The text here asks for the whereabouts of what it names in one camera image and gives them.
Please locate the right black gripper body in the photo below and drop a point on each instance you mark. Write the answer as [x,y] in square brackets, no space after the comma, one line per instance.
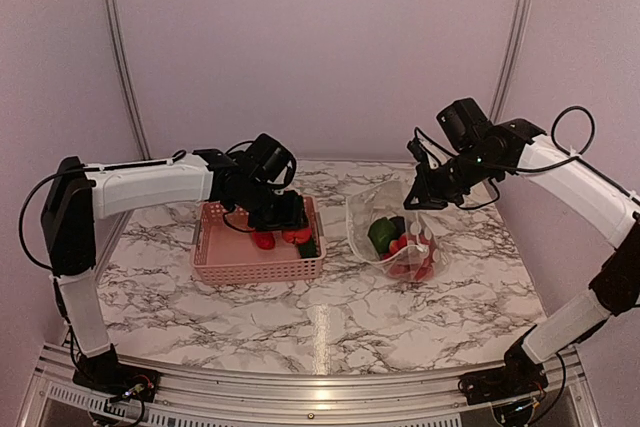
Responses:
[468,171]

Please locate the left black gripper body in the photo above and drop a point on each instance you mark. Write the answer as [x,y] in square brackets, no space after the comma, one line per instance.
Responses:
[267,212]

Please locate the purple eggplant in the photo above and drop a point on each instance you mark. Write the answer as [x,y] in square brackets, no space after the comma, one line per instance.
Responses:
[399,224]

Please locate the clear dotted zip top bag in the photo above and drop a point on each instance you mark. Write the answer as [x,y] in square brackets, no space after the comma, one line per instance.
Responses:
[384,200]

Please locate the green avocado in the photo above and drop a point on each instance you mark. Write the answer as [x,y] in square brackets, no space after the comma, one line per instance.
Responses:
[381,233]

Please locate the red round fruit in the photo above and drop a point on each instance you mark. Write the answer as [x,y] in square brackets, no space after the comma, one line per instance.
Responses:
[297,237]

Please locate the green cucumber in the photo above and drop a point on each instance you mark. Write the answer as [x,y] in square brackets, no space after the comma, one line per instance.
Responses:
[308,250]

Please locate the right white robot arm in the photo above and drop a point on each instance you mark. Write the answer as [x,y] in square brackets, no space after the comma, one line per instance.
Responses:
[488,153]

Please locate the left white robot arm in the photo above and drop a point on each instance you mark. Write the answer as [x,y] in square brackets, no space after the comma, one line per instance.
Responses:
[82,194]

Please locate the pink perforated plastic basket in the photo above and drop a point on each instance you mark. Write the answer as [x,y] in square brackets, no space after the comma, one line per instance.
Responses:
[223,252]

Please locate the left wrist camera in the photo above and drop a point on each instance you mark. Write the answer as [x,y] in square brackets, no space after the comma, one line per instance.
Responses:
[267,162]

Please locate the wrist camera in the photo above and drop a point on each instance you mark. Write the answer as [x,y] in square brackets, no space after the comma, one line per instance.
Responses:
[267,162]
[457,124]

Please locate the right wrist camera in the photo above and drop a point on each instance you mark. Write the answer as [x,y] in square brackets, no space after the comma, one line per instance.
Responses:
[457,124]

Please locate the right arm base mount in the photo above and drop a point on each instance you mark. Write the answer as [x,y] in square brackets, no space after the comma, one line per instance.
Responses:
[500,383]

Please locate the right aluminium frame post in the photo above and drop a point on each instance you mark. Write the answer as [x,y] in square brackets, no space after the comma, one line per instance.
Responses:
[515,41]

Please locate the aluminium frame post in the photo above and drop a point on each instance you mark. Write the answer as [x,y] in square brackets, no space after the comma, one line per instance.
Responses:
[125,79]
[515,41]

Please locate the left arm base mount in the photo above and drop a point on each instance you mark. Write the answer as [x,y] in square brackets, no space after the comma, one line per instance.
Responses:
[105,373]

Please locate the front aluminium rail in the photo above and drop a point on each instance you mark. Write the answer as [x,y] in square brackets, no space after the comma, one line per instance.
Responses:
[194,396]

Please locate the left aluminium frame post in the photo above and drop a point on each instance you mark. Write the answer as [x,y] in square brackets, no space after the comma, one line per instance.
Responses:
[125,79]

